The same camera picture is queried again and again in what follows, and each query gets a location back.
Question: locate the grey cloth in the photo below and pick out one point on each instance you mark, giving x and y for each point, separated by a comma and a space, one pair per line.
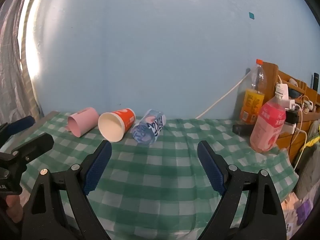
308, 170

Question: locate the grey curtain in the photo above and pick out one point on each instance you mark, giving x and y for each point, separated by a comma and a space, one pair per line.
11, 80

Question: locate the black remote control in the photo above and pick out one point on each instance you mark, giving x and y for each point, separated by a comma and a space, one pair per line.
316, 81

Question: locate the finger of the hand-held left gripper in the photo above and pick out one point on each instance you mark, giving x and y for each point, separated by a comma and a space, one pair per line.
17, 126
35, 145

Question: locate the green checked tablecloth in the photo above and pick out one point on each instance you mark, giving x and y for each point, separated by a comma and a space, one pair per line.
155, 177

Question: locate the yellow cloth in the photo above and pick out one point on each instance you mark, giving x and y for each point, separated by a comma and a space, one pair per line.
313, 138

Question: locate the blue patterned paper cup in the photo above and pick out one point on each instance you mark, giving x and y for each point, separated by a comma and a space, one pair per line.
148, 128

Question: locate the orange paper cup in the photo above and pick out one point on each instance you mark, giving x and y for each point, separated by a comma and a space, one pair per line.
112, 127

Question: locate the person's left hand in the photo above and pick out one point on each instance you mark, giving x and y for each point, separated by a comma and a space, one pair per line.
13, 208

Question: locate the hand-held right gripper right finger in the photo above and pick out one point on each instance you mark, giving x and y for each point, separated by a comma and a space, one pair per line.
211, 170

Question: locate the pink paper cup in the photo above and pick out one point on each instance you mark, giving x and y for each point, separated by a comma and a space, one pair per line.
83, 121

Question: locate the white power strip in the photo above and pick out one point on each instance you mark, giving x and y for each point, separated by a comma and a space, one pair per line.
288, 128

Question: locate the pink and purple cloth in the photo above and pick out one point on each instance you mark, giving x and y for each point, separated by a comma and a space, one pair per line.
300, 210

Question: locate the pink drink bottle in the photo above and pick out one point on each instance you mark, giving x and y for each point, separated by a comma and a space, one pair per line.
267, 127

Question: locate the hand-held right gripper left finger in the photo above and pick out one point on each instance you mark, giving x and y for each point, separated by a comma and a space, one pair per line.
98, 166

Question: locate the white charger plug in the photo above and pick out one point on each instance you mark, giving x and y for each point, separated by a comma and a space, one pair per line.
282, 90

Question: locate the orange drink bottle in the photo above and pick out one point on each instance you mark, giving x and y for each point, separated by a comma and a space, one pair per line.
252, 102

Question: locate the wooden headboard shelf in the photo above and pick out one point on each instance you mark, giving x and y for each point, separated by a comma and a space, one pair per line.
271, 72

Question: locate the small black box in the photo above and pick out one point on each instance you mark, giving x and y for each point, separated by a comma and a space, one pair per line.
241, 130

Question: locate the teal wall sticker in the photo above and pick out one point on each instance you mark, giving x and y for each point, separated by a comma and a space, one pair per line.
251, 15

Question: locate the black power adapter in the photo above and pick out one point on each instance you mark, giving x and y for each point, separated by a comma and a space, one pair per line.
292, 117

